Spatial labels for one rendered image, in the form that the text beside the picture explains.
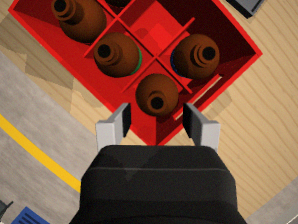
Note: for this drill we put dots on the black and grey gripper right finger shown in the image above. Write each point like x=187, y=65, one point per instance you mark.
x=199, y=128

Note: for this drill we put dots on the brown bottle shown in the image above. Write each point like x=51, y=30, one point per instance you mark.
x=85, y=19
x=158, y=91
x=188, y=59
x=117, y=5
x=122, y=53

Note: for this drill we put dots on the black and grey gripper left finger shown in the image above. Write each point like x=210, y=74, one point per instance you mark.
x=115, y=128

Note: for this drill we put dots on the red divided crate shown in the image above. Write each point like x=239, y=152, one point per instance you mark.
x=155, y=22

